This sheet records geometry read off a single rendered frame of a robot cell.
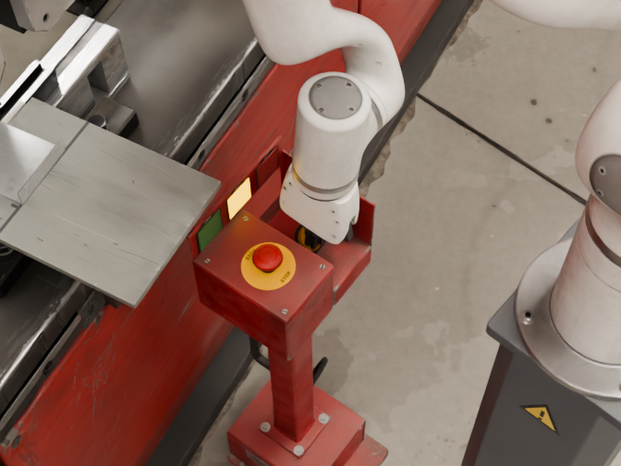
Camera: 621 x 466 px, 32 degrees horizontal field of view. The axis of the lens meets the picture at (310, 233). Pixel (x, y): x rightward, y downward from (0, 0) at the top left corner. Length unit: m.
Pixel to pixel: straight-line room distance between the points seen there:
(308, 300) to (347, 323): 0.86
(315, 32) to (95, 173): 0.30
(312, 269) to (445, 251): 0.97
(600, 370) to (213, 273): 0.54
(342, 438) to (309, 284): 0.67
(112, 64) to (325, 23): 0.38
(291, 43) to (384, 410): 1.16
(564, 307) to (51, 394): 0.66
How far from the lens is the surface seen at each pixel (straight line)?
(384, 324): 2.24
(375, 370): 2.19
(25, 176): 1.26
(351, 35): 1.19
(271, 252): 1.38
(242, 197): 1.43
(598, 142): 0.79
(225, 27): 1.53
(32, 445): 1.43
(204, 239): 1.40
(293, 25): 1.13
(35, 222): 1.22
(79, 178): 1.24
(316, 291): 1.40
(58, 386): 1.41
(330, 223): 1.37
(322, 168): 1.26
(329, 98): 1.21
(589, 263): 1.00
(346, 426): 2.02
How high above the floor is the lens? 1.99
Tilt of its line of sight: 58 degrees down
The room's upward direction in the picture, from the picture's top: 1 degrees counter-clockwise
